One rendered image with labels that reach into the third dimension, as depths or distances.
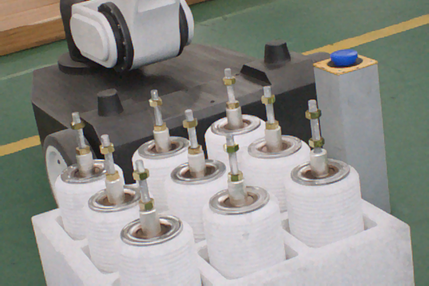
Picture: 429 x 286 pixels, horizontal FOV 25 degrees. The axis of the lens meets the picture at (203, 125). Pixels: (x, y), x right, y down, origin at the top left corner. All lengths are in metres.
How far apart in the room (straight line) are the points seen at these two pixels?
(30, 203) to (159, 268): 0.86
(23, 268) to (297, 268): 0.66
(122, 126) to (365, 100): 0.45
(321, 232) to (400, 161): 0.68
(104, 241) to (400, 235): 0.37
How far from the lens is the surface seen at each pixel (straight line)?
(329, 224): 1.22
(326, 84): 1.45
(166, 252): 1.12
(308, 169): 1.26
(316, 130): 1.22
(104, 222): 1.23
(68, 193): 1.34
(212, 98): 1.77
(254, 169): 1.31
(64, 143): 1.67
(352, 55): 1.44
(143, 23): 1.87
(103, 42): 1.90
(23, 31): 3.14
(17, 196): 2.01
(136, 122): 1.68
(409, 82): 2.31
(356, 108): 1.45
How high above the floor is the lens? 0.75
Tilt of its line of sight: 20 degrees down
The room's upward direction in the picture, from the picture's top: 9 degrees counter-clockwise
